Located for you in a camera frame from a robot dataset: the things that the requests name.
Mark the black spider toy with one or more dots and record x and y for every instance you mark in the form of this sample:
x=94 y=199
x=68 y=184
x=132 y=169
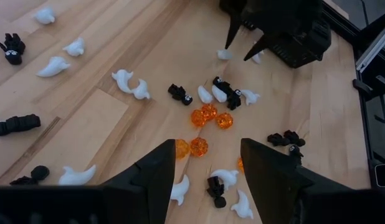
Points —
x=38 y=172

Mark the black aluminium table frame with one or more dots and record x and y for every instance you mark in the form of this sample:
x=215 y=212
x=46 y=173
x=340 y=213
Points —
x=364 y=124

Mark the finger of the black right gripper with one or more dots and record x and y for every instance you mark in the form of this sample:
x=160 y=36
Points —
x=258 y=47
x=233 y=31

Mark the small translucent orange pumpkin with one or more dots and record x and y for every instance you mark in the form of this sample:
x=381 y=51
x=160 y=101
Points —
x=198 y=147
x=198 y=118
x=182 y=148
x=209 y=111
x=224 y=120
x=240 y=165

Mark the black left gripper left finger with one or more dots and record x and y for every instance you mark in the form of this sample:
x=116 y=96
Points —
x=71 y=207

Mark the silver aluminium extrusion bar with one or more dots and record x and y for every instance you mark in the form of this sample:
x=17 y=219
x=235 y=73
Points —
x=374 y=46

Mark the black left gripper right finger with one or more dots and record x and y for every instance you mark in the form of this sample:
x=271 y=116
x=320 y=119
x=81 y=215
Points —
x=304 y=208

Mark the black frame bracket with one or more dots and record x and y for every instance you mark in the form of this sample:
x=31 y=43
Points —
x=362 y=87

